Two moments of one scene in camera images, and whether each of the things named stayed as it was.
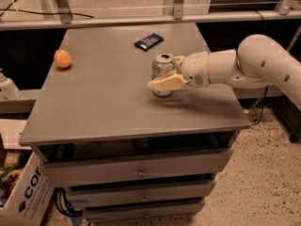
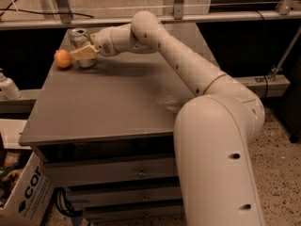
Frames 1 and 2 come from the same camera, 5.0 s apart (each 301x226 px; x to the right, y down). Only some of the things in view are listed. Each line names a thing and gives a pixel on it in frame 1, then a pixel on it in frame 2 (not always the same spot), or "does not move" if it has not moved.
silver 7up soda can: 163,67 → 80,38
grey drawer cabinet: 124,153 does not move
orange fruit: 62,58 does not move
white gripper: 195,68 → 102,43
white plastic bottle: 7,88 does not move
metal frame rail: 105,22 does not move
